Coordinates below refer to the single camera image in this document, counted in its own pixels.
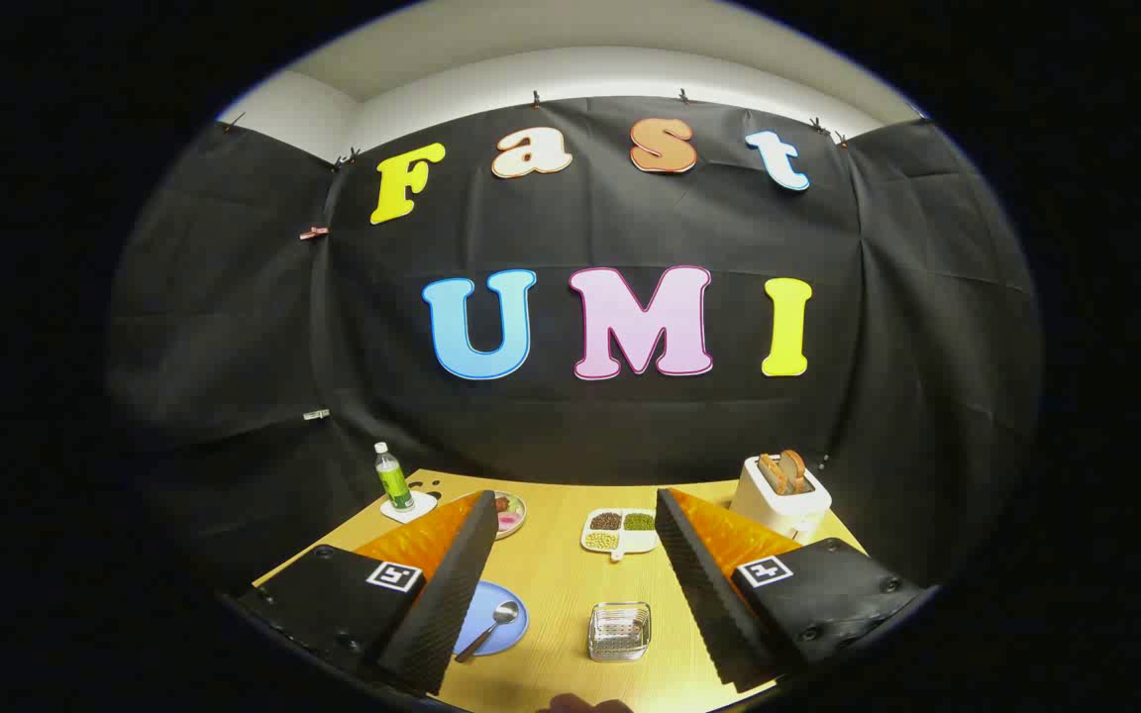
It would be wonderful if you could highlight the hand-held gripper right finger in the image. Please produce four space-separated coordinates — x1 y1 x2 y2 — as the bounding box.
654 487 931 694

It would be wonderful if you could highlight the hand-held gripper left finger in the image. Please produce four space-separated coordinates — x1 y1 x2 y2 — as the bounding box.
237 489 500 696

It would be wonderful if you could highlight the metal spoon with wooden handle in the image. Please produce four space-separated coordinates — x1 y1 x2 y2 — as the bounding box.
454 600 521 663

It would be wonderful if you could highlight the blue round plate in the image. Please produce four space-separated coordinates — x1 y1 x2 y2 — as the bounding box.
453 580 530 657

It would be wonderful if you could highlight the white square coaster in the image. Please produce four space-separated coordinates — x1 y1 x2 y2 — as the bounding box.
379 492 439 524

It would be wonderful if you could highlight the plate of meat and vegetables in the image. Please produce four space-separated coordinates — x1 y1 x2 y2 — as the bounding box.
491 491 528 540

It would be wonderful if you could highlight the white divided dish with beans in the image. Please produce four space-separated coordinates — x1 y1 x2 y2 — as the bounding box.
580 507 659 561

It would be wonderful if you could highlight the white toaster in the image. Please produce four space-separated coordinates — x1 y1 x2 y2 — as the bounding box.
729 455 833 544

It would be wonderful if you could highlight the green label plastic bottle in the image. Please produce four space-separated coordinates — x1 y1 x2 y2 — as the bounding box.
373 442 416 513

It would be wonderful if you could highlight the square metal wire basket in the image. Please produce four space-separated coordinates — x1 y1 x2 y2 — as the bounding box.
587 601 653 662

